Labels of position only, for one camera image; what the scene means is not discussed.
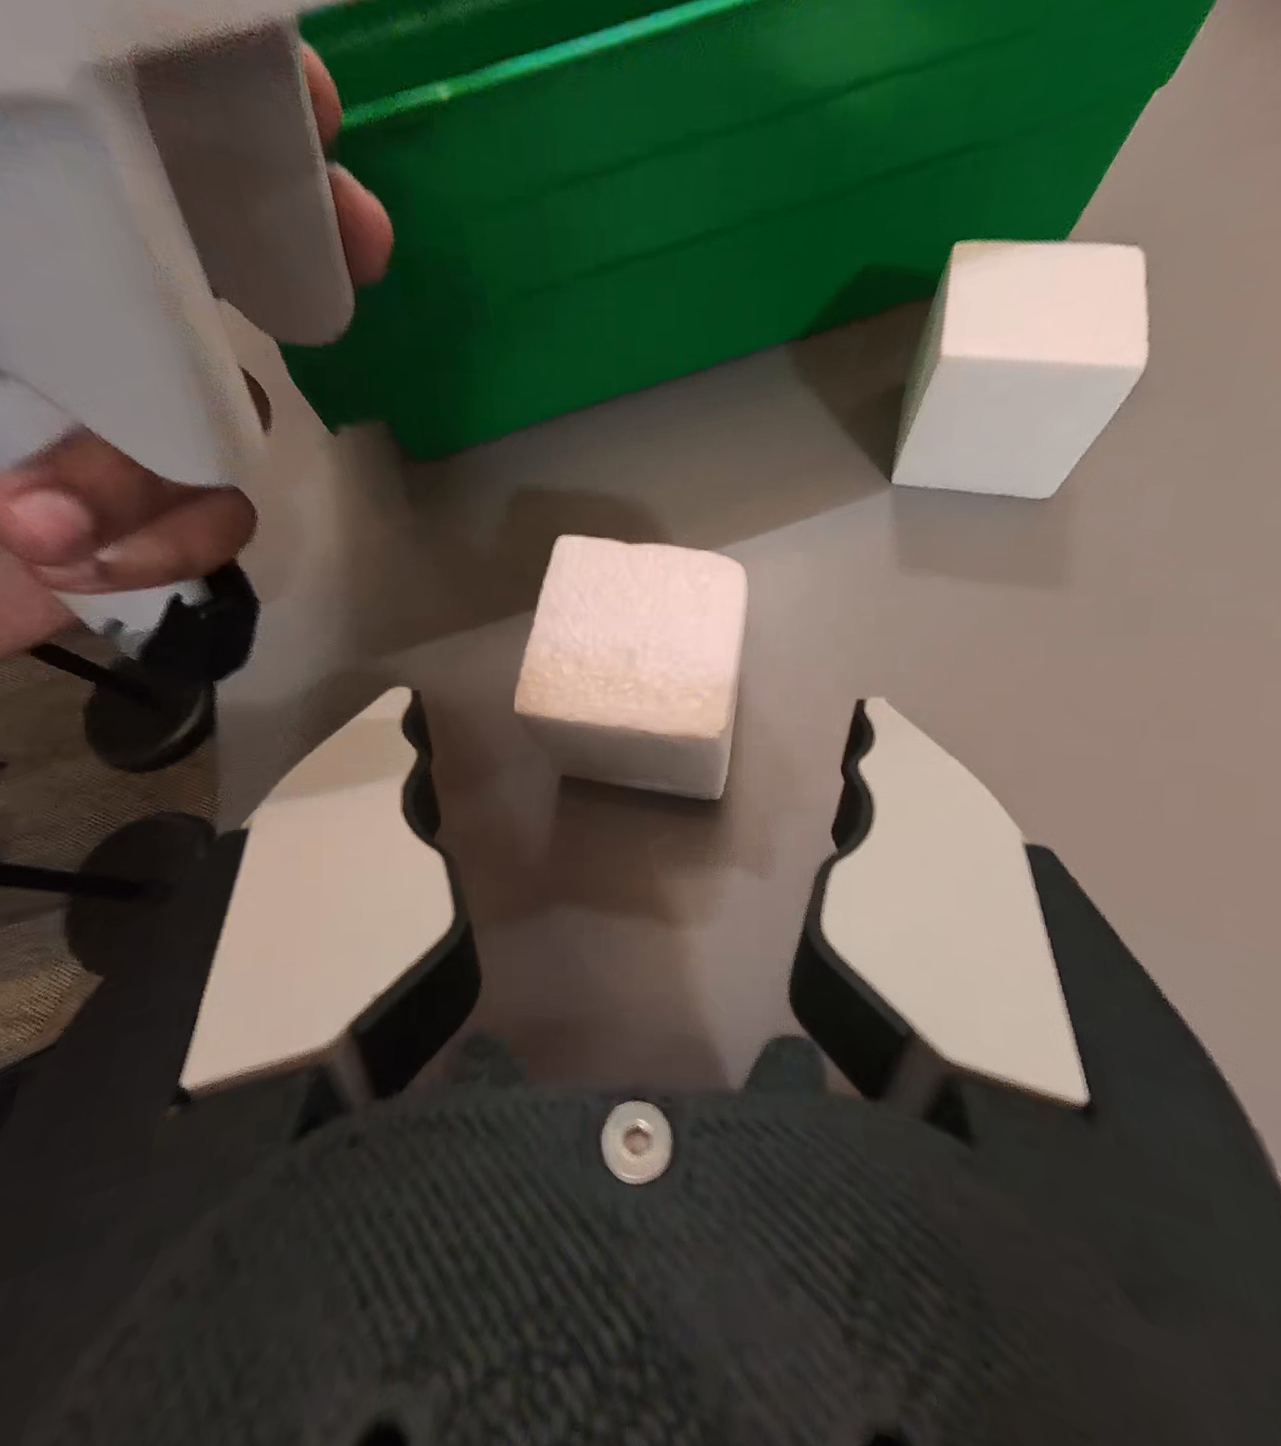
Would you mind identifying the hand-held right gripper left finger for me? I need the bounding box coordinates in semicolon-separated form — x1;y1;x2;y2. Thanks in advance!
177;685;483;1103

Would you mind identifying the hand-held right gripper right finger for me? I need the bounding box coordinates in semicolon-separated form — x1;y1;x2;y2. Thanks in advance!
787;697;1093;1117

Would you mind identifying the white foam block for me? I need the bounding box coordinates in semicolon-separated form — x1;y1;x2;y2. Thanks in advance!
890;240;1150;502
514;534;751;805

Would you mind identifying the grey desk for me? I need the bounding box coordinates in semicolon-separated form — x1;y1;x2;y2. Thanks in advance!
213;0;1281;1280

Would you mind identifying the person's left hand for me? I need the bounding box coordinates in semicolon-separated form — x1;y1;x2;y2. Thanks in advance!
0;50;395;686

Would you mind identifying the black chair base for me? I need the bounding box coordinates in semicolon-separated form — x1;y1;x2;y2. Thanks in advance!
0;638;223;980

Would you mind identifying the green plastic bin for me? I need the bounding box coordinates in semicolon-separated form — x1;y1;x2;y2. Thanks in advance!
279;0;1218;466

